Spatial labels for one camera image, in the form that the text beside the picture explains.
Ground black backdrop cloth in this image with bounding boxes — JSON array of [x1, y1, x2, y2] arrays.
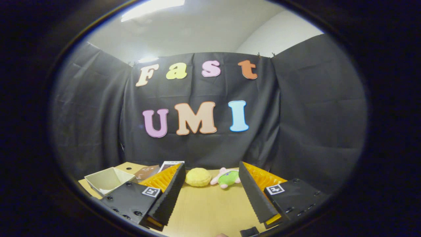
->
[[49, 33, 368, 195]]

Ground green and pink plush toy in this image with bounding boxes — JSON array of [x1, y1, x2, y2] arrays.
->
[[210, 167, 241, 189]]

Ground yellow round plush toy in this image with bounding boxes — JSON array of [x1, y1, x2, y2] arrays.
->
[[185, 168, 212, 188]]

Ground grey fabric storage box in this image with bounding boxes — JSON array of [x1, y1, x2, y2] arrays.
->
[[84, 167, 136, 197]]

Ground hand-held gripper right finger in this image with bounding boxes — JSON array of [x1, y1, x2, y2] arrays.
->
[[238, 161, 330, 228]]

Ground brown book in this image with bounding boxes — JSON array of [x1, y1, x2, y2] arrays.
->
[[133, 165, 161, 182]]

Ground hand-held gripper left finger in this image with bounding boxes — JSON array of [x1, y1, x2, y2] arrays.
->
[[100, 163, 186, 231]]

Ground white framed picture card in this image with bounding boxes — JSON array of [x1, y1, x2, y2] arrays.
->
[[158, 161, 185, 173]]

